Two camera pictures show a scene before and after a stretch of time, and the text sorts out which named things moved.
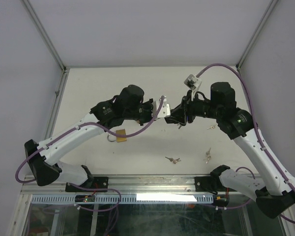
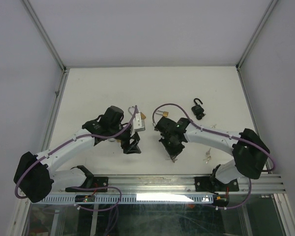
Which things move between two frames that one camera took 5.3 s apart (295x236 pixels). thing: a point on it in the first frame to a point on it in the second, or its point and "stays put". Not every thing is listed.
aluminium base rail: [153, 185] stays put
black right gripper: [183, 113] to [175, 151]
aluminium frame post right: [240, 62] stays put
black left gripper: [149, 103] to [132, 147]
